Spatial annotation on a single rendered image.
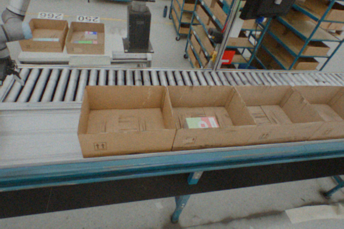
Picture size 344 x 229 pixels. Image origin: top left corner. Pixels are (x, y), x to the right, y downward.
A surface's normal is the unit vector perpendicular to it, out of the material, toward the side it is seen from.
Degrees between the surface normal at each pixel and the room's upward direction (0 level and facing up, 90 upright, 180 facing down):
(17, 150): 0
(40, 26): 89
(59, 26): 89
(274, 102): 89
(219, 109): 0
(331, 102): 90
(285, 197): 0
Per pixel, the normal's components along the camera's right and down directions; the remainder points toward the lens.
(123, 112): 0.15, -0.72
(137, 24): 0.24, 0.69
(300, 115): -0.97, 0.00
